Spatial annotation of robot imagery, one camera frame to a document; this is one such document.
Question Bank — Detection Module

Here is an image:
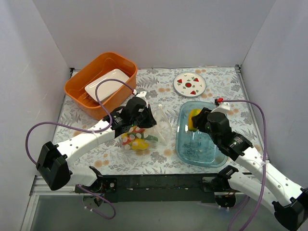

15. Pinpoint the polka dot zip top bag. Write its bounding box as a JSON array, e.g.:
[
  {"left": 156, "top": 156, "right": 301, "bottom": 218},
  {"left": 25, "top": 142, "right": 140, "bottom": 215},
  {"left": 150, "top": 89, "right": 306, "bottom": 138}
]
[{"left": 130, "top": 104, "right": 172, "bottom": 152}]

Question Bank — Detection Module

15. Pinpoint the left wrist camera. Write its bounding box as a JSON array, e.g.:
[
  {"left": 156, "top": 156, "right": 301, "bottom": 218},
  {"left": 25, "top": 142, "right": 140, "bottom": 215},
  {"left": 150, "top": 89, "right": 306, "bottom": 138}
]
[{"left": 133, "top": 90, "right": 147, "bottom": 100}]

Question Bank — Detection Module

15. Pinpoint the yellow orange fake mango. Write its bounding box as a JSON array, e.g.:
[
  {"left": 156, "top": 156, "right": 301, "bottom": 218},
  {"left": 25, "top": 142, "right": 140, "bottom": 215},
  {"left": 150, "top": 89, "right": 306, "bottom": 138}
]
[{"left": 187, "top": 108, "right": 202, "bottom": 132}]

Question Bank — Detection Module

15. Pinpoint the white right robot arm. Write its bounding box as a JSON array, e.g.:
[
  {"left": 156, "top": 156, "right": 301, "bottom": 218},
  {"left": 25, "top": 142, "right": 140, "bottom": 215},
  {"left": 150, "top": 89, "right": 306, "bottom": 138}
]
[{"left": 188, "top": 108, "right": 308, "bottom": 231}]

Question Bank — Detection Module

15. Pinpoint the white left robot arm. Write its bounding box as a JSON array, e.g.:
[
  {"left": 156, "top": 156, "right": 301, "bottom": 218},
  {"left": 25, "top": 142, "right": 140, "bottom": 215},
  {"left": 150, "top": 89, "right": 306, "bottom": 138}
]
[{"left": 36, "top": 91, "right": 156, "bottom": 193}]

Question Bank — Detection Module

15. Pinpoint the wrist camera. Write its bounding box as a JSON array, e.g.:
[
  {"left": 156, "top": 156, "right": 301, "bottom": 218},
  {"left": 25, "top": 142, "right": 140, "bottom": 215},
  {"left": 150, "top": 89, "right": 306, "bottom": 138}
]
[
  {"left": 133, "top": 90, "right": 147, "bottom": 100},
  {"left": 214, "top": 98, "right": 231, "bottom": 114}
]

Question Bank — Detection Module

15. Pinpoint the round watermelon pattern plate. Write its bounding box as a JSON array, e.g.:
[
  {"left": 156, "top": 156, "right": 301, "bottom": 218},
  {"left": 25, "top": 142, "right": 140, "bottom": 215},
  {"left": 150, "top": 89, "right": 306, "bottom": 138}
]
[{"left": 173, "top": 72, "right": 206, "bottom": 98}]

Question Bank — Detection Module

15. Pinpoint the white rectangular dish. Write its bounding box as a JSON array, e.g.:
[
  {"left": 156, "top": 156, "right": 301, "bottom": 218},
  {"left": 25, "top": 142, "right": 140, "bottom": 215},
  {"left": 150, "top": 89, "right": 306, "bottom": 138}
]
[{"left": 85, "top": 69, "right": 129, "bottom": 102}]

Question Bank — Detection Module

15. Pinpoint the yellow fake food in bag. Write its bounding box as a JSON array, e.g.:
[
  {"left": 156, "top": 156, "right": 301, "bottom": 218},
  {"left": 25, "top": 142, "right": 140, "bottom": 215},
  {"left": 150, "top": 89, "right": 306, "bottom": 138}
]
[{"left": 121, "top": 134, "right": 149, "bottom": 151}]

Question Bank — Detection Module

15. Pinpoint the green fake chili pepper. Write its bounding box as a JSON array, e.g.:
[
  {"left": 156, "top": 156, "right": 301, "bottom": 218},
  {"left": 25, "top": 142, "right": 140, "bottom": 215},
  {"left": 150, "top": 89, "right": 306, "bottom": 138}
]
[{"left": 142, "top": 135, "right": 158, "bottom": 142}]

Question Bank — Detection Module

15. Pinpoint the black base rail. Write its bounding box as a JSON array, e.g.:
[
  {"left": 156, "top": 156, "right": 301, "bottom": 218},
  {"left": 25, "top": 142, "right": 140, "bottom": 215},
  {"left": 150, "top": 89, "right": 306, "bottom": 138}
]
[{"left": 74, "top": 173, "right": 248, "bottom": 205}]

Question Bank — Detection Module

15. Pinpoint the clear teal plastic tray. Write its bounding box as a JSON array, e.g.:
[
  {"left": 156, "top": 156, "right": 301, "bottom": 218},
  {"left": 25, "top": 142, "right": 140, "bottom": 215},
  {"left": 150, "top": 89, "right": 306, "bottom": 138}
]
[{"left": 176, "top": 101, "right": 228, "bottom": 168}]

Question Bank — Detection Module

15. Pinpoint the orange plastic bin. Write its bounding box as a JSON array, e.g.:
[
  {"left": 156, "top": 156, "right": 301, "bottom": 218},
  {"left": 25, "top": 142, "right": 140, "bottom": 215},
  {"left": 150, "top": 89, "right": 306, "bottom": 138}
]
[{"left": 64, "top": 52, "right": 138, "bottom": 120}]

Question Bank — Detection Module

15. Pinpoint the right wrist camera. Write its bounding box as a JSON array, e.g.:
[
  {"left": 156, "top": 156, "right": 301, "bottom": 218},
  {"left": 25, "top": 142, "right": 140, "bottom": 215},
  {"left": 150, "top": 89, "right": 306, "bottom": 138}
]
[{"left": 214, "top": 98, "right": 231, "bottom": 114}]

